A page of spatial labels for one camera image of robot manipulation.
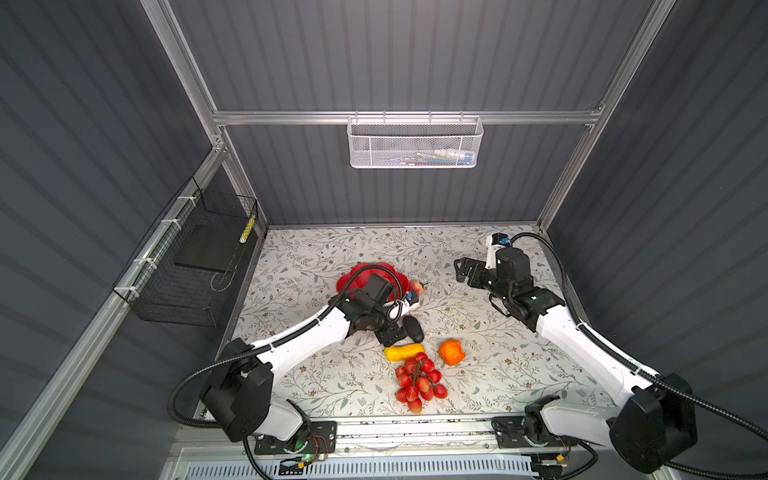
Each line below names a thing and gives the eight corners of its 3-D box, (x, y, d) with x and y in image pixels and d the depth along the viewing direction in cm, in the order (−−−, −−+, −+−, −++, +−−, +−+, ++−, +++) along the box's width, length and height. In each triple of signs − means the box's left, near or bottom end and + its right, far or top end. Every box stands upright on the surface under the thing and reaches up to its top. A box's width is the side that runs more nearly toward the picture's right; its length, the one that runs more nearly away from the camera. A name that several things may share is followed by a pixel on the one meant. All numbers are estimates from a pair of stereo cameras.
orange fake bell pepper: (440, 367, 87) (443, 359, 82) (438, 347, 90) (440, 339, 86) (462, 367, 87) (466, 359, 82) (459, 347, 90) (463, 339, 86)
